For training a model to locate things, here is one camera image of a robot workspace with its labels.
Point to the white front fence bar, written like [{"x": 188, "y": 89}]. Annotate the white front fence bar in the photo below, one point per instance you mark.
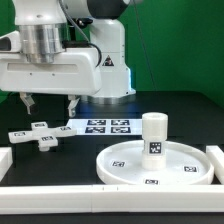
[{"x": 111, "y": 198}]

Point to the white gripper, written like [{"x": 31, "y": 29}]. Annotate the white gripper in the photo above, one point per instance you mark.
[{"x": 73, "y": 72}]

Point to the white cross-shaped table base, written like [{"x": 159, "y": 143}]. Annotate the white cross-shaped table base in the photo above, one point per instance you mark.
[{"x": 45, "y": 136}]

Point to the white round table top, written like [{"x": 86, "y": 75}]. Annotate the white round table top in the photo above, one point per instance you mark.
[{"x": 171, "y": 163}]

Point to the white left fence block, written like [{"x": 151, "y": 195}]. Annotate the white left fence block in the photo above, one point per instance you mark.
[{"x": 5, "y": 161}]

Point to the white fence block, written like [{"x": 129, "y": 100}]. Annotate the white fence block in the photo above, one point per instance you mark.
[
  {"x": 216, "y": 157},
  {"x": 5, "y": 161}
]

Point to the white right fence block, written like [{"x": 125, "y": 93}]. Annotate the white right fence block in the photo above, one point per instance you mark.
[{"x": 216, "y": 157}]

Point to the white marker tag sheet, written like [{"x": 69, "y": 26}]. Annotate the white marker tag sheet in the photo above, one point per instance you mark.
[{"x": 106, "y": 126}]

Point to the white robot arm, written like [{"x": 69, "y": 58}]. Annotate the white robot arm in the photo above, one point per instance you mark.
[{"x": 67, "y": 47}]

